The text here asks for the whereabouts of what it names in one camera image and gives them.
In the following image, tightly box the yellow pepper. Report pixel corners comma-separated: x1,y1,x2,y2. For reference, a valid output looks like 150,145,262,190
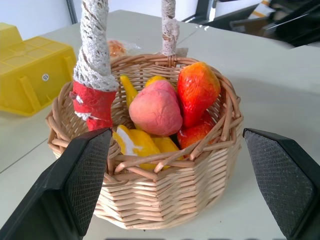
119,74,169,110

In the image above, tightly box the wicker basket with lace handle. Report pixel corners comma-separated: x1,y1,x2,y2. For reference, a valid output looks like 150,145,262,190
45,0,244,230

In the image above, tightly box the yellow peeled banana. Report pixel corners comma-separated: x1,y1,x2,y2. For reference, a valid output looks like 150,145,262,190
112,124,186,171

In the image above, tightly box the grey corrugated hose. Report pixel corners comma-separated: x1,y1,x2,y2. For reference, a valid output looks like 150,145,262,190
65,0,79,25

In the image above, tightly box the red orange mango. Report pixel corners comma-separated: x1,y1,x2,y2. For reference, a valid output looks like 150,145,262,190
177,61,222,129

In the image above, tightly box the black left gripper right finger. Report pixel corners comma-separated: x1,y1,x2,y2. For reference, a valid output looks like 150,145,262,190
242,127,320,240

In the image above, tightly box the red apple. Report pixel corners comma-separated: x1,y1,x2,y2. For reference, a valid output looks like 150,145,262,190
176,111,216,150

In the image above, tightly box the pink peach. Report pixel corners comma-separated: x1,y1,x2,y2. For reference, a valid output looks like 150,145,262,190
128,79,184,137

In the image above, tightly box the yellow plastic bin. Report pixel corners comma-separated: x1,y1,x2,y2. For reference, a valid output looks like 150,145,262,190
0,22,77,118

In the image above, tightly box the clear plastic bag with bread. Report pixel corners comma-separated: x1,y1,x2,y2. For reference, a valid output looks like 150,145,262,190
106,38,141,60

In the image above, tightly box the black furniture frame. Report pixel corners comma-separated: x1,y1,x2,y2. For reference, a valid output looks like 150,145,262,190
181,0,320,48

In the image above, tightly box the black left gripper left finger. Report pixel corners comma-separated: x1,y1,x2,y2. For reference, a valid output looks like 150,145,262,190
0,127,113,240

